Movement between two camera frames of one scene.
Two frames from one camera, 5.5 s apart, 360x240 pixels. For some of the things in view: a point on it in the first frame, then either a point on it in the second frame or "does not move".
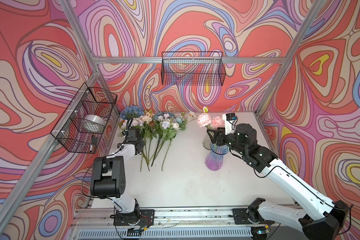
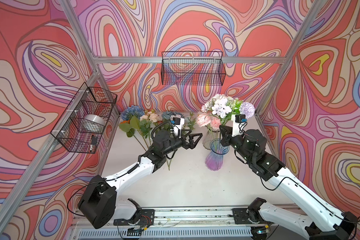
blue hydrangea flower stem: [131, 112] does not move
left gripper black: [141, 142] → [190, 145]
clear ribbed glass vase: [207, 141] does not move
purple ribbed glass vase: [214, 160] does not move
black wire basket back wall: [193, 68] does not move
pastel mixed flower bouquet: [166, 125] → [224, 107]
